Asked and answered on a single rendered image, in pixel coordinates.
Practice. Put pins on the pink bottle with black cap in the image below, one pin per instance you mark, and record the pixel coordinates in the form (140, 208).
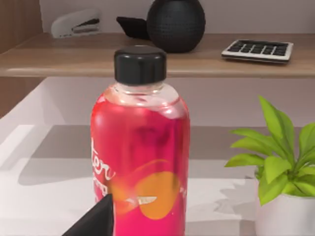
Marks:
(140, 147)

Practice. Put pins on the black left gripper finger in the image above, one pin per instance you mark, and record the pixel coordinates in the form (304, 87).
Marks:
(98, 218)

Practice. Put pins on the white stapler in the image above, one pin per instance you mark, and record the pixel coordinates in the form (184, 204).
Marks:
(76, 23)

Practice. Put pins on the black teapot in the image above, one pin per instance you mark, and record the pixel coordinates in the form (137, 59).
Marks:
(176, 24)

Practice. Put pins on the wooden shelf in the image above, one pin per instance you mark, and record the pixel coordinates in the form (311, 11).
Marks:
(73, 59)

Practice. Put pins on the green plant in white pot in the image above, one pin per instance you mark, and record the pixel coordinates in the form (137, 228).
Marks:
(283, 177)

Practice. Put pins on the white calculator with black keys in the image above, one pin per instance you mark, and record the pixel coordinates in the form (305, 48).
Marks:
(258, 51)

